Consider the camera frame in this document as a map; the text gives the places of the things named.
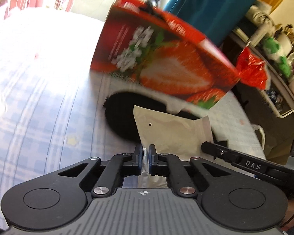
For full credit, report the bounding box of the silver foil pouch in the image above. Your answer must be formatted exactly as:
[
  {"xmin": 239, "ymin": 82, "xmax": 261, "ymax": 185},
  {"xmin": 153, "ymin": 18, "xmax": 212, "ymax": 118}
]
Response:
[{"xmin": 122, "ymin": 104, "xmax": 215, "ymax": 189}]

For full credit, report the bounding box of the red strawberry cardboard box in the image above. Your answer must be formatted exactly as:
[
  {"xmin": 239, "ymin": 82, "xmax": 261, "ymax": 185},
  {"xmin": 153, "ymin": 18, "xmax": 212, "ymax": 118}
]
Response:
[{"xmin": 90, "ymin": 0, "xmax": 239, "ymax": 109}]

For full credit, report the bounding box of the dark wooden shelf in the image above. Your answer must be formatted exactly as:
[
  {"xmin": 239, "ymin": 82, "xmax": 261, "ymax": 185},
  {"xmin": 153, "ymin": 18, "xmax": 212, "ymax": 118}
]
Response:
[{"xmin": 220, "ymin": 29, "xmax": 294, "ymax": 165}]

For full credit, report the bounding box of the red plastic bag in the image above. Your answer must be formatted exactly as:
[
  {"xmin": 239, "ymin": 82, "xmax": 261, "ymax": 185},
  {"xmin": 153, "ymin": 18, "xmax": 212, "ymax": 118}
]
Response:
[{"xmin": 236, "ymin": 46, "xmax": 270, "ymax": 90}]

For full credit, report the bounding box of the green plush toy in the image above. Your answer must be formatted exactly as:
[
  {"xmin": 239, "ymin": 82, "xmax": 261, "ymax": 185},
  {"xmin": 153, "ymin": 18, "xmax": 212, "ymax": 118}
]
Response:
[{"xmin": 262, "ymin": 37, "xmax": 291, "ymax": 79}]

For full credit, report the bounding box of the white tube bottle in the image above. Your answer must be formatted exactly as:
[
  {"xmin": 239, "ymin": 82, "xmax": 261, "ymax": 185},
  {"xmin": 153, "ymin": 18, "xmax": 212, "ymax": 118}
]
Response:
[{"xmin": 249, "ymin": 23, "xmax": 270, "ymax": 46}]

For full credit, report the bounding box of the teal curtain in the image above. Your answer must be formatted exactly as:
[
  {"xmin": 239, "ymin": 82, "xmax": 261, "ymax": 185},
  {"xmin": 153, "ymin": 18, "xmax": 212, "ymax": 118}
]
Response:
[{"xmin": 164, "ymin": 0, "xmax": 256, "ymax": 46}]

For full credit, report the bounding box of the beige cloth bag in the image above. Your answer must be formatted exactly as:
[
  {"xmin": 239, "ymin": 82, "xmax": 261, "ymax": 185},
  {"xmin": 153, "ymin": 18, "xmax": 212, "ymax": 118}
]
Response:
[{"xmin": 245, "ymin": 0, "xmax": 274, "ymax": 27}]

